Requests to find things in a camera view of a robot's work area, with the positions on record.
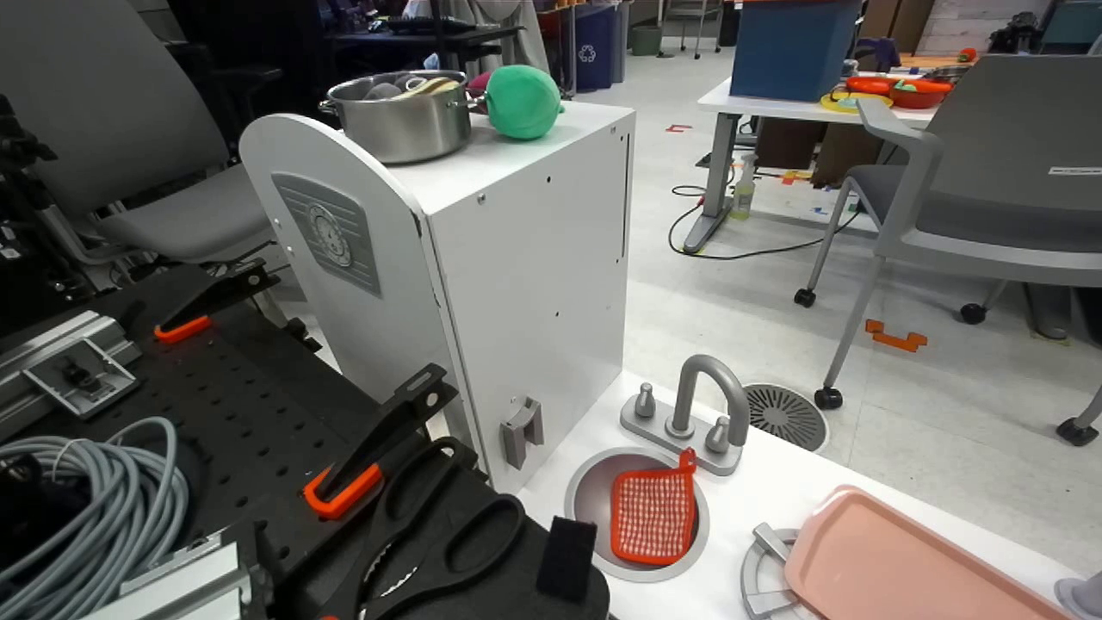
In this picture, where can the green round plush toy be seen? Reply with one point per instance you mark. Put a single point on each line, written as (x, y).
(526, 104)

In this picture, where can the white toy kitchen set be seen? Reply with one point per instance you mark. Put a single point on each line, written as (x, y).
(521, 262)

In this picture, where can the grey toy faucet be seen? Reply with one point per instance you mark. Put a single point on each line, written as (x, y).
(692, 392)

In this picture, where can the orange mesh pot holder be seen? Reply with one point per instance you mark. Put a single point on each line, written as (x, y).
(651, 517)

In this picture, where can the silver metal pot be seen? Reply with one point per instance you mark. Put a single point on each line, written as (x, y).
(402, 132)

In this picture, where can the yellow brown striped plush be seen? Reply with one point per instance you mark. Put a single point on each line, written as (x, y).
(428, 89)

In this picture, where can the clear spray bottle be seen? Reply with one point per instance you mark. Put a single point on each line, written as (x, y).
(745, 186)

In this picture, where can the grey round floor drain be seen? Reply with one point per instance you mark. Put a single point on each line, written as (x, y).
(792, 416)

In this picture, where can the blue recycling bin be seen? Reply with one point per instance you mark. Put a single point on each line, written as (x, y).
(597, 45)

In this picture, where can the white work table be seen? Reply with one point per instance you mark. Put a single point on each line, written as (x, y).
(734, 109)

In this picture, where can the black perforated breadboard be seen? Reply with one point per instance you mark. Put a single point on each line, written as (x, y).
(242, 416)

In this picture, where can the brown cardboard boxes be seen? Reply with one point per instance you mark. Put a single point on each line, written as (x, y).
(846, 158)

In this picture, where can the grey round burner grate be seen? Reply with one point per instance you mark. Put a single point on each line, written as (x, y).
(760, 581)

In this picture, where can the orange plastic piece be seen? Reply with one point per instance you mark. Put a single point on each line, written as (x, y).
(897, 340)

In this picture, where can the blue storage bin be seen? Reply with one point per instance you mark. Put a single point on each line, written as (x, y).
(792, 53)

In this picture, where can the orange items on table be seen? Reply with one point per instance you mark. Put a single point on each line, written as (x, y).
(900, 92)

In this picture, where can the pink plastic tray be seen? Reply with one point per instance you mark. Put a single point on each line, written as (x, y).
(897, 570)

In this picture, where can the grey padded chair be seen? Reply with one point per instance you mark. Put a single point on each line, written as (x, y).
(139, 124)

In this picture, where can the grey office chair on castors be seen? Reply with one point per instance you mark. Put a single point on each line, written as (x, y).
(1009, 173)

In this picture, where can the silver metal frame piece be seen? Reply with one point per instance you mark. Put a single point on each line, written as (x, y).
(184, 581)

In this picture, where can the silver aluminium rail bracket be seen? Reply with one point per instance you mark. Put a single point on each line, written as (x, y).
(72, 375)

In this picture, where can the black camera stand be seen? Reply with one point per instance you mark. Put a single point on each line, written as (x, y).
(23, 220)

